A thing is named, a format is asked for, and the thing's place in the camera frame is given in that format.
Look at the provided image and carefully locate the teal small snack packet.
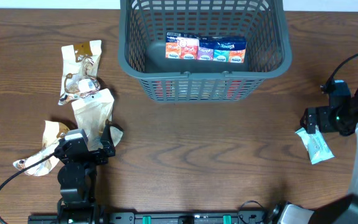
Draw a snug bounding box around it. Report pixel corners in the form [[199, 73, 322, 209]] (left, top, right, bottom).
[[295, 127, 334, 165]]

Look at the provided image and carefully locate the grey plastic basket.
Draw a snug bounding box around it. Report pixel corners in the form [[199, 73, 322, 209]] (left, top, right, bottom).
[[118, 0, 292, 103]]

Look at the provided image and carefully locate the blue tissue multipack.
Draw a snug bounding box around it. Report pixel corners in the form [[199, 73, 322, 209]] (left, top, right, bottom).
[[165, 32, 247, 63]]

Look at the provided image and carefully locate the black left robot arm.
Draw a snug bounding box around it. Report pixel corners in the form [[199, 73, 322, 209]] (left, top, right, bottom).
[[55, 120, 115, 223]]

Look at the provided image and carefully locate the orange yellow cracker package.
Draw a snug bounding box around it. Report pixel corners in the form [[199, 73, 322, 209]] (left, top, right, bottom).
[[152, 80, 248, 101]]

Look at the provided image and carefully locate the beige snack pouch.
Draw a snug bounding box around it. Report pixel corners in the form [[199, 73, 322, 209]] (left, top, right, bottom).
[[12, 120, 124, 177], [58, 40, 102, 105], [71, 89, 114, 151]]

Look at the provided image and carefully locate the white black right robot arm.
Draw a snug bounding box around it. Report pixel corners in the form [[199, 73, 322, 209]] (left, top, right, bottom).
[[269, 78, 358, 223]]

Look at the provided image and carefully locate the beige snack pouch bottom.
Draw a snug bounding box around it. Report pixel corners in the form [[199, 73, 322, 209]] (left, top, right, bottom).
[[12, 120, 124, 177]]

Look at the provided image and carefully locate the beige snack pouch top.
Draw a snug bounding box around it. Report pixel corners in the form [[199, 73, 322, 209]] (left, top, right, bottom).
[[58, 40, 102, 105]]

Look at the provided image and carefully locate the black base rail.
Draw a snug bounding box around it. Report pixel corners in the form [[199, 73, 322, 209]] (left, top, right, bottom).
[[27, 205, 331, 224]]

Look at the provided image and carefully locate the beige snack pouch middle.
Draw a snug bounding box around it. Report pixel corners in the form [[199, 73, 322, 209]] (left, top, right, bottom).
[[71, 89, 114, 151]]

